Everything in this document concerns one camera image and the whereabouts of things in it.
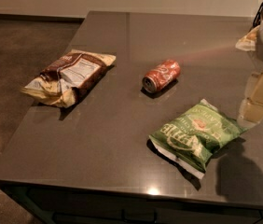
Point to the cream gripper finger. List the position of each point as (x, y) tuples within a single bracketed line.
[(250, 114)]

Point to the red coke can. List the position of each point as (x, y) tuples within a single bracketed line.
[(160, 76)]

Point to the pale snack bag in basket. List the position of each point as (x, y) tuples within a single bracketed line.
[(248, 42)]

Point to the green jalapeno chip bag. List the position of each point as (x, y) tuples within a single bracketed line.
[(195, 136)]

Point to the brown and cream chip bag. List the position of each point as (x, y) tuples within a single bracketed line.
[(64, 82)]

